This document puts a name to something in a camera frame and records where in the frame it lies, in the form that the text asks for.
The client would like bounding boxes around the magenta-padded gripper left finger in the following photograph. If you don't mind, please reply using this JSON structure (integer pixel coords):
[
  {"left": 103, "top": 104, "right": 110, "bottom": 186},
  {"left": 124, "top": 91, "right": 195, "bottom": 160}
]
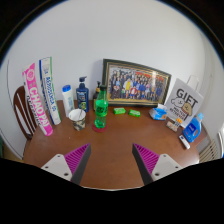
[{"left": 41, "top": 143, "right": 93, "bottom": 186}]

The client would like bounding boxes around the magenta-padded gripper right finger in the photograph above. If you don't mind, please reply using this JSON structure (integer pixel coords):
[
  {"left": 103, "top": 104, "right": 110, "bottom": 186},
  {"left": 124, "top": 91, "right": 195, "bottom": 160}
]
[{"left": 131, "top": 143, "right": 183, "bottom": 186}]

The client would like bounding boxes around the green plastic drink bottle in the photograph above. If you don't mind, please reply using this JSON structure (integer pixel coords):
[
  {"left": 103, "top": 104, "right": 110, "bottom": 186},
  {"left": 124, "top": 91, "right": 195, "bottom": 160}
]
[{"left": 94, "top": 84, "right": 109, "bottom": 130}]

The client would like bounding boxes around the patterned paper cup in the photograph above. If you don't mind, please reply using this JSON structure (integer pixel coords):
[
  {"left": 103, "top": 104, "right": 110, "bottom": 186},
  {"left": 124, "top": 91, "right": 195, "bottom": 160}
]
[{"left": 68, "top": 108, "right": 87, "bottom": 132}]

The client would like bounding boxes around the white remote control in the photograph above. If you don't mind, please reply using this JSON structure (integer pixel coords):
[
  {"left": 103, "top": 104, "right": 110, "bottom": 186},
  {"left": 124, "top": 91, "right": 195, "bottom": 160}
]
[{"left": 178, "top": 134, "right": 191, "bottom": 150}]

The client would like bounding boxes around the small patterned flat box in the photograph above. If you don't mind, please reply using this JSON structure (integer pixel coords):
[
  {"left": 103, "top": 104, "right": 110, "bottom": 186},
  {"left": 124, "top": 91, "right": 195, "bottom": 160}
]
[{"left": 165, "top": 119, "right": 179, "bottom": 133}]

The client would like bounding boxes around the blue tissue pack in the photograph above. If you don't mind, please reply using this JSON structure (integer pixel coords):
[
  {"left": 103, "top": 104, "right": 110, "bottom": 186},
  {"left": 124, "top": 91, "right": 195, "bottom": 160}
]
[{"left": 148, "top": 103, "right": 169, "bottom": 121}]

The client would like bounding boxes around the small orange and yellow cube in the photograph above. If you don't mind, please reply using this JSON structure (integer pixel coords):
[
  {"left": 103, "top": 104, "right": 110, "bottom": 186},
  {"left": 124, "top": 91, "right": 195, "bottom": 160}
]
[{"left": 173, "top": 117, "right": 184, "bottom": 129}]

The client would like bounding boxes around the blue detergent bottle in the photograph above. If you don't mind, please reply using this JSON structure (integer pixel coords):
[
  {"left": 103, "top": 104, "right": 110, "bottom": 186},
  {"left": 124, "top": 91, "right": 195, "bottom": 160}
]
[{"left": 182, "top": 112, "right": 205, "bottom": 144}]

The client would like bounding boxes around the white bottle with blue cap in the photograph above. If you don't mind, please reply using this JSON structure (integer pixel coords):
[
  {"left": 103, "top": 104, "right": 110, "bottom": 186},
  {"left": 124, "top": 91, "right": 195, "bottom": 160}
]
[{"left": 61, "top": 84, "right": 76, "bottom": 118}]

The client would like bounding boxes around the dark blue pump bottle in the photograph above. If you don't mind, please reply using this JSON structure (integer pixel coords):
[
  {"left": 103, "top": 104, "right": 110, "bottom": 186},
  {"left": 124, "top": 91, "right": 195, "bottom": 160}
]
[{"left": 75, "top": 76, "right": 90, "bottom": 113}]

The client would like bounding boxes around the white radiator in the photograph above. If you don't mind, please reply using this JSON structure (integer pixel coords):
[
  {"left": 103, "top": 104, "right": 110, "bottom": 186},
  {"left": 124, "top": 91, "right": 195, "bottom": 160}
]
[{"left": 198, "top": 138, "right": 221, "bottom": 164}]

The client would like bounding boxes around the white and green shuttlecock tube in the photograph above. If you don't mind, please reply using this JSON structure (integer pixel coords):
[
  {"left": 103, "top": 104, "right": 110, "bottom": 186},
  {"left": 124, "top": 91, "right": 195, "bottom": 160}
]
[{"left": 38, "top": 56, "right": 63, "bottom": 126}]

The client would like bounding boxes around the white paper gift bag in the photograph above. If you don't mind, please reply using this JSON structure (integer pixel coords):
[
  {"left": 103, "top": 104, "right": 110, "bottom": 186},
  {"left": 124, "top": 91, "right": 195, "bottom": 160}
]
[{"left": 164, "top": 75, "right": 205, "bottom": 125}]

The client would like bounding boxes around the pink shuttlecock tube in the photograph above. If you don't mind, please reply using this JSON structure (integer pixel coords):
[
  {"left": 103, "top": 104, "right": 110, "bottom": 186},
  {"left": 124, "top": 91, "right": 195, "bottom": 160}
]
[{"left": 21, "top": 62, "right": 54, "bottom": 137}]

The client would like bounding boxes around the brown wooden chair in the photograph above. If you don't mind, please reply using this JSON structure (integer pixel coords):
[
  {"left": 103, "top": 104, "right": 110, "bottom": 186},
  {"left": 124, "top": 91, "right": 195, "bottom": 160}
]
[{"left": 12, "top": 85, "right": 38, "bottom": 141}]

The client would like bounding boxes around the framed group photo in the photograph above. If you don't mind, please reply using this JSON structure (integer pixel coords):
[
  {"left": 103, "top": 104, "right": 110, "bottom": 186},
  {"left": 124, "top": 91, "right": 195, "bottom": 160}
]
[{"left": 101, "top": 58, "right": 173, "bottom": 108}]

